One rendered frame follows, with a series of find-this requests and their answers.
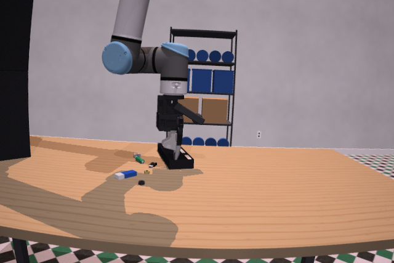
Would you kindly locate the black usb stick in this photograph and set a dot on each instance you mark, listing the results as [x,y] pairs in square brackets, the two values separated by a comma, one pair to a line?
[152,165]

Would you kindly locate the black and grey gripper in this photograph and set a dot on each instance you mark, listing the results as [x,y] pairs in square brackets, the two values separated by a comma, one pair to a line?
[173,121]

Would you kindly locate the green battery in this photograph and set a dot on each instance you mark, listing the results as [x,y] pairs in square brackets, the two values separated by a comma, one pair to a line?
[139,159]

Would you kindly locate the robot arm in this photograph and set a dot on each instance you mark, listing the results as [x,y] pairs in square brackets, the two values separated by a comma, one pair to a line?
[124,54]

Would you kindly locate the black rack of three labelled bins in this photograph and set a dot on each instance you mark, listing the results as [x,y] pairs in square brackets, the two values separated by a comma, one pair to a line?
[181,162]

